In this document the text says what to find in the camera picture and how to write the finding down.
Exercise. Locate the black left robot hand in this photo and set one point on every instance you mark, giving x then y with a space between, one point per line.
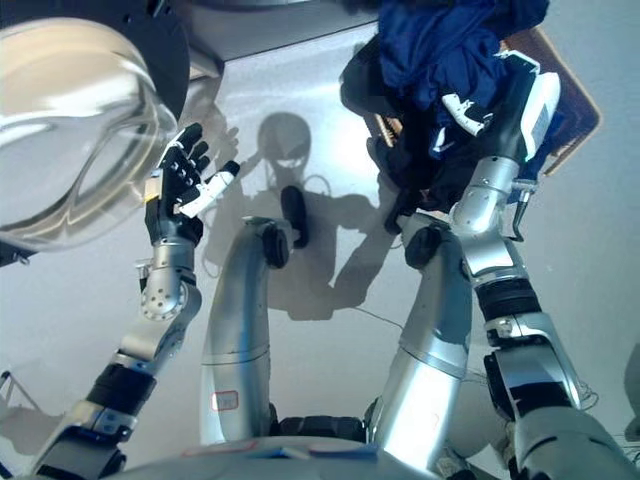
177 185

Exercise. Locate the navy blue garment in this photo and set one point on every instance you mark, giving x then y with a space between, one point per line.
440 50

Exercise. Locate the silver left robot leg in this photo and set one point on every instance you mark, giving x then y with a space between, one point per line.
235 325

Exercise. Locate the silver robot leg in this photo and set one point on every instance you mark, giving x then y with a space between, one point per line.
235 325
430 360

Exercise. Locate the round glass washer door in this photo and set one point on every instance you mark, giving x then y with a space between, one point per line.
75 125

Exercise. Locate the silver right robot leg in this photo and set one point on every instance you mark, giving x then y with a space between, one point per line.
430 360

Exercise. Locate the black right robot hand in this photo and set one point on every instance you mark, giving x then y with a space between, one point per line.
507 105

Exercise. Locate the grey front-load washing machine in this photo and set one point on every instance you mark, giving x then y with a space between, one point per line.
280 30

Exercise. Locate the brown wooden laundry basket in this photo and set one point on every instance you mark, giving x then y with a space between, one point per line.
575 115

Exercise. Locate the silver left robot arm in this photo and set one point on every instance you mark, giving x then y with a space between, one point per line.
165 295

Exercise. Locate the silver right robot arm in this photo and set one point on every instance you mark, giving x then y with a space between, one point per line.
505 295

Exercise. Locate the grey robot torso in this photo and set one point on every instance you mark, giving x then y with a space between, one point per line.
300 460

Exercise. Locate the black garment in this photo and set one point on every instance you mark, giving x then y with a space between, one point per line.
365 85

